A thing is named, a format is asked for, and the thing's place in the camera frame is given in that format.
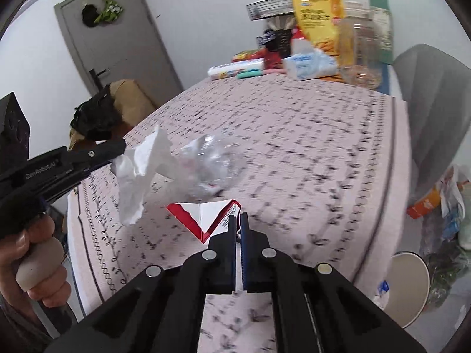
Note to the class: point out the white plastic bag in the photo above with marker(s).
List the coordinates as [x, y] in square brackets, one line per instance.
[454, 195]

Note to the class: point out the person's left forearm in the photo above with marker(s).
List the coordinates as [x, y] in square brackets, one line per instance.
[22, 325]

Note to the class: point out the green box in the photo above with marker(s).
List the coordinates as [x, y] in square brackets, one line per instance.
[381, 25]

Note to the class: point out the white roll pack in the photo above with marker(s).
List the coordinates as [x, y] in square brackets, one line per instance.
[237, 70]

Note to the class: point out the green pen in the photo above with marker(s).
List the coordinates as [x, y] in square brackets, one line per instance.
[250, 74]

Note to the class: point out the red packet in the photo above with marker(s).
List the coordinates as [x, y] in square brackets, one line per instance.
[271, 59]

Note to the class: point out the pink pen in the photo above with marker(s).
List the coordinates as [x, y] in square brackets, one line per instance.
[274, 70]

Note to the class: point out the green plush hanger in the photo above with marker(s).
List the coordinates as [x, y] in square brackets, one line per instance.
[108, 11]

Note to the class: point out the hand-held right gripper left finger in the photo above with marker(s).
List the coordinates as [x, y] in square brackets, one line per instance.
[220, 264]

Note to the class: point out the person's left hand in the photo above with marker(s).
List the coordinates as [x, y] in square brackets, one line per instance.
[51, 290]

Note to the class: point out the grey chair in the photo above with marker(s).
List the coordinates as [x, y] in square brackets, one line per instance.
[430, 110]

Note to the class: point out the black utensil holder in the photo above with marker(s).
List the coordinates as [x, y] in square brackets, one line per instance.
[281, 39]

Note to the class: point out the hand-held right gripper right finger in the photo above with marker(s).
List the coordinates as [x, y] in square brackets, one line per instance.
[245, 264]

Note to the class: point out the yellow snack bag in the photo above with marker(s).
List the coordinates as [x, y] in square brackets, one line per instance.
[320, 18]

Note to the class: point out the patterned pink tablecloth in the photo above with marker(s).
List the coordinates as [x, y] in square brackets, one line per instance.
[294, 136]

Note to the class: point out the clear water jug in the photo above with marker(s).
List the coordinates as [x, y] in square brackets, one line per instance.
[358, 47]

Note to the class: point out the clear plastic wrap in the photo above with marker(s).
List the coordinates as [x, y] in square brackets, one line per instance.
[213, 165]

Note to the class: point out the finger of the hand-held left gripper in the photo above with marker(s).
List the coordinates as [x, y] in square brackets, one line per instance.
[97, 150]
[73, 182]

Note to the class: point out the white and blue tissue pack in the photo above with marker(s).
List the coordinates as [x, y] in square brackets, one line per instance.
[307, 64]

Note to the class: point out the black hat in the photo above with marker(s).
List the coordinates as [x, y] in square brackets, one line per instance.
[88, 16]

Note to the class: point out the small white tissue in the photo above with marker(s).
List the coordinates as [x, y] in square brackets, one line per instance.
[141, 176]

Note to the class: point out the orange box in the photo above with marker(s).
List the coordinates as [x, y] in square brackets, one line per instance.
[425, 202]

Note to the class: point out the grey door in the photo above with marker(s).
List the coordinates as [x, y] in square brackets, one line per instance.
[121, 36]

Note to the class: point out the red and white carton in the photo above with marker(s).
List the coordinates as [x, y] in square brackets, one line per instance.
[206, 217]

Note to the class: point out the black bag on chair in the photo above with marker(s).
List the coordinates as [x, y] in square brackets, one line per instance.
[95, 116]

